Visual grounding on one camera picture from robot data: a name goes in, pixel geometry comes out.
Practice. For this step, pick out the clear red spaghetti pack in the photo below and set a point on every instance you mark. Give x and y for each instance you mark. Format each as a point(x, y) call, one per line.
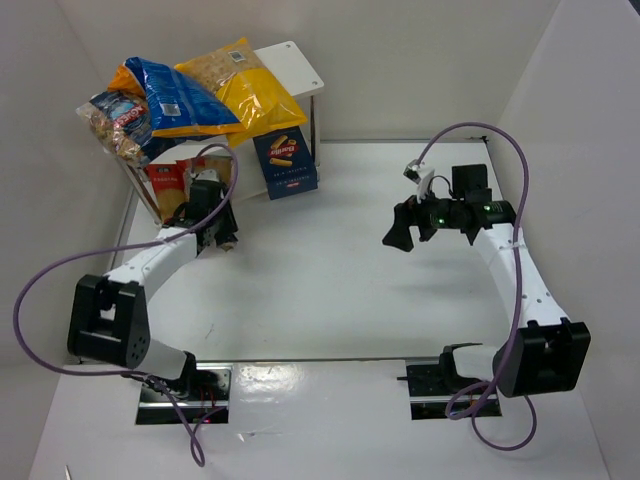
point(189, 167)

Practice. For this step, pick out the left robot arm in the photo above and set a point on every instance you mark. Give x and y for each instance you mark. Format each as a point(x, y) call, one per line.
point(109, 318)

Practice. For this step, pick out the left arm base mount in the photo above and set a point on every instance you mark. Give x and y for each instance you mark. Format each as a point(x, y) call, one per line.
point(207, 402)

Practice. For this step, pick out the blue pasta bag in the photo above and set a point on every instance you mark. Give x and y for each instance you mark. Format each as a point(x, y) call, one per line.
point(179, 106)

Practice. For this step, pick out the dark La Sicilia spaghetti pack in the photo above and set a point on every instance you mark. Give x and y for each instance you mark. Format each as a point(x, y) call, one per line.
point(226, 246)

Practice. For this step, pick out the clear mixed pasta bag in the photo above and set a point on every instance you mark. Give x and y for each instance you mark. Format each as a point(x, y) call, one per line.
point(121, 122)

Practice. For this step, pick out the blue Barilla pasta box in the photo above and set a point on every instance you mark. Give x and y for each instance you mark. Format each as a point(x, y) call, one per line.
point(286, 163)

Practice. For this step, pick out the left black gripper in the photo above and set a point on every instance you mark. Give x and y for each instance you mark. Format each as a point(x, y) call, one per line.
point(220, 232)

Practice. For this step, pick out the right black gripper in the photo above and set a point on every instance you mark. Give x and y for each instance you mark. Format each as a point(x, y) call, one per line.
point(417, 216)

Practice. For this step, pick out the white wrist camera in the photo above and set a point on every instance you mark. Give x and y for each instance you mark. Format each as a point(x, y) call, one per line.
point(422, 176)
point(207, 175)

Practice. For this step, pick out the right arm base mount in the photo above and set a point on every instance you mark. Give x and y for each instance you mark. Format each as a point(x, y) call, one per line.
point(430, 390)

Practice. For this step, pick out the white two-tier shelf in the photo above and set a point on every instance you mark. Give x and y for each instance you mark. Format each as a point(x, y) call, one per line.
point(296, 74)

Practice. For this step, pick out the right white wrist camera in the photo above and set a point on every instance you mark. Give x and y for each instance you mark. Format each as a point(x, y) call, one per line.
point(422, 176)

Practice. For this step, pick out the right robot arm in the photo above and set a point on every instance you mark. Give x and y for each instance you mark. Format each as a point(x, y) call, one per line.
point(546, 351)

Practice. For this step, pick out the yellow pasta bag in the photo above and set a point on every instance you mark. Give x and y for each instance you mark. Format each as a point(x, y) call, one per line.
point(241, 81)

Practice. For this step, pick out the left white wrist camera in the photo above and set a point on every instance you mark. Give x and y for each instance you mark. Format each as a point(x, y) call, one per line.
point(207, 175)

